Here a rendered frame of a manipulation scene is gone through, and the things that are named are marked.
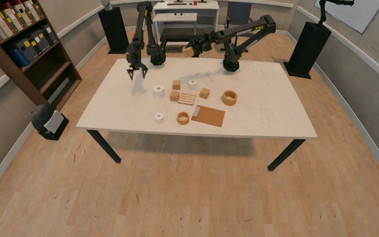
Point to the brown cardboard carton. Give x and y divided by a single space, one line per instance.
204 93
174 96
188 52
176 85

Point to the small wooden pallet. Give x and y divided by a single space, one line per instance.
187 98

